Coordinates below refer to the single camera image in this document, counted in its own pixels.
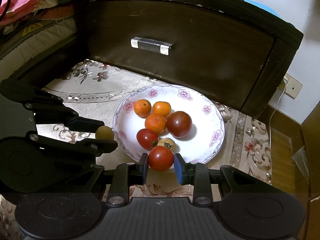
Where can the large orange tangerine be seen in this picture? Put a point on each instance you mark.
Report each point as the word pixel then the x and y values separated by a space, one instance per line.
pixel 156 123

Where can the red oval cherry tomato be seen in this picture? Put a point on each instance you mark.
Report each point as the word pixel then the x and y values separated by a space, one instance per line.
pixel 147 138

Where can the round red cherry tomato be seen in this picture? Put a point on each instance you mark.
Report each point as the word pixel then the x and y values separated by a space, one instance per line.
pixel 160 159

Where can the dark wooden drawer cabinet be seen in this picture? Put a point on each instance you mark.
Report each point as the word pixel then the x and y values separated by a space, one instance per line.
pixel 229 50

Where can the clear plastic bag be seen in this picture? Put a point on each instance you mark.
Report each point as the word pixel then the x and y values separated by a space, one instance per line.
pixel 301 160

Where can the blue cloth on cabinet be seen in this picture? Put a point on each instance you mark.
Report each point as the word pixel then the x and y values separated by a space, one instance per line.
pixel 261 6

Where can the large dark red tomato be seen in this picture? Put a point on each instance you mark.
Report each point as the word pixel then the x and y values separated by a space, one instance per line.
pixel 179 124

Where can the mattress stack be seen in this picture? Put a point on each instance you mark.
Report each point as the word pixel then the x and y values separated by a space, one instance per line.
pixel 23 42

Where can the silver drawer handle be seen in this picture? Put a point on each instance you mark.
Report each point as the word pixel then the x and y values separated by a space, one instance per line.
pixel 151 45

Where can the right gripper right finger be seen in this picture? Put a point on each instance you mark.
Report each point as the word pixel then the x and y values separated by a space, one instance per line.
pixel 197 175

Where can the beige longan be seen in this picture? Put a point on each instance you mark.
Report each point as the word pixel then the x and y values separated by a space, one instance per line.
pixel 167 143
pixel 104 133

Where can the pink floral bedding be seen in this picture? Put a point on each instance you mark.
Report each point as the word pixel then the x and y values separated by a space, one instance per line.
pixel 18 9

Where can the wooden wardrobe door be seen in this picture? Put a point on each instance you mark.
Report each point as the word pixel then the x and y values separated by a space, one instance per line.
pixel 310 130

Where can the wall power socket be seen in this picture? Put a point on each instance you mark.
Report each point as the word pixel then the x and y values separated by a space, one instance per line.
pixel 290 86

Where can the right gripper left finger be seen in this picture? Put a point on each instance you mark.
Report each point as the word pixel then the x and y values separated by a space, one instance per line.
pixel 124 176

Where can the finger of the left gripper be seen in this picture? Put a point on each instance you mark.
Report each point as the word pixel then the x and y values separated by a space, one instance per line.
pixel 50 109
pixel 96 147

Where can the white floral porcelain plate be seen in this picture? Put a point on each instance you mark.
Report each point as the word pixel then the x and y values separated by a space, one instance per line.
pixel 202 143

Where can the small orange kumquat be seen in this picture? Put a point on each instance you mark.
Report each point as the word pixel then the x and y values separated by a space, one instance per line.
pixel 162 108
pixel 142 108

